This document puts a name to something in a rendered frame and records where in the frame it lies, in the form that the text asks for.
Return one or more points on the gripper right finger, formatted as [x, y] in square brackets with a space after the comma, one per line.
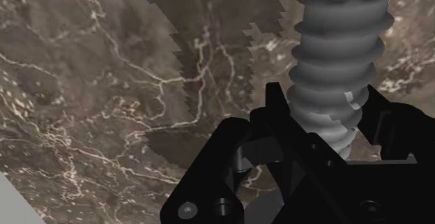
[401, 128]

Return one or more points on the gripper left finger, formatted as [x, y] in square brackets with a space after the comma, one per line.
[207, 169]

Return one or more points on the grey ribbed vase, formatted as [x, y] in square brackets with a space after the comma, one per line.
[336, 46]

